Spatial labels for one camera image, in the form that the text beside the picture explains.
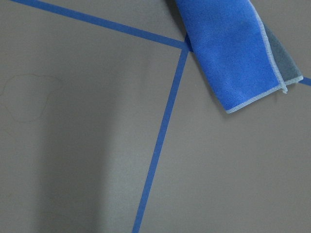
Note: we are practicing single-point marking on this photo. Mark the blue microfiber towel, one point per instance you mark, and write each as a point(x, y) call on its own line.
point(241, 57)

